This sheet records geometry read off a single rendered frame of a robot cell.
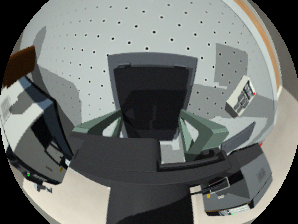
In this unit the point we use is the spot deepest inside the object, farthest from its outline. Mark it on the brown bottle with blue cap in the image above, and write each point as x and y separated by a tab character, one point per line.
20	64

